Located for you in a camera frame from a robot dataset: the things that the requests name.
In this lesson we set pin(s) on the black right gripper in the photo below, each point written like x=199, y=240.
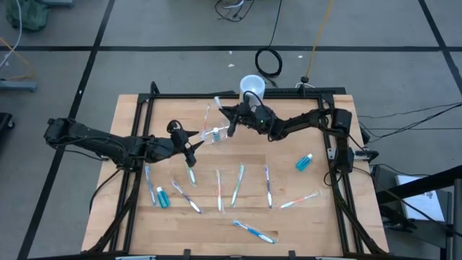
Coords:
x=265, y=124

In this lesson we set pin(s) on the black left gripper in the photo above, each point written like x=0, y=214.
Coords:
x=162, y=148

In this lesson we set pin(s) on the teal mouthwash bottle white cap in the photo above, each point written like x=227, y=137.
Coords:
x=216, y=135
x=303, y=163
x=163, y=198

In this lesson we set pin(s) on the orange toothbrush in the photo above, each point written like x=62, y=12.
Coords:
x=219, y=191
x=299, y=199
x=206, y=115

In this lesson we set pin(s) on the green toothbrush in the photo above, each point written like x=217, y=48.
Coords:
x=191, y=176
x=238, y=185

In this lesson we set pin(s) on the purple toothbrush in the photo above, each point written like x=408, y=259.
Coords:
x=268, y=186
x=186, y=197

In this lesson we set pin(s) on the blue toothbrush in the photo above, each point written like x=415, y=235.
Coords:
x=254, y=232
x=149, y=182

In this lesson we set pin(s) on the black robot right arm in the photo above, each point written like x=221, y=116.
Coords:
x=307, y=119

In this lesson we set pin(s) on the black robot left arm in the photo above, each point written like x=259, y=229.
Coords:
x=90, y=139

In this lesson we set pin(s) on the white wipes canister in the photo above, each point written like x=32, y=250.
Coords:
x=252, y=85

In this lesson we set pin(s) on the dark equipment stand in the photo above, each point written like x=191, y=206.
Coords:
x=415, y=185

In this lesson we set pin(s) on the green bag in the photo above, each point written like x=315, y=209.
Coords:
x=30, y=14

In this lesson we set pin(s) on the white printed box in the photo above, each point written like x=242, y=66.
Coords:
x=420, y=198

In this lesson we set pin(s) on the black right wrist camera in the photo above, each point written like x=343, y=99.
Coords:
x=244, y=109

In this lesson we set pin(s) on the black metal table frame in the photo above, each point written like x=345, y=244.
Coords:
x=180, y=96

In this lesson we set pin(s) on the grey base plate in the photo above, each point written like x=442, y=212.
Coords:
x=18, y=86

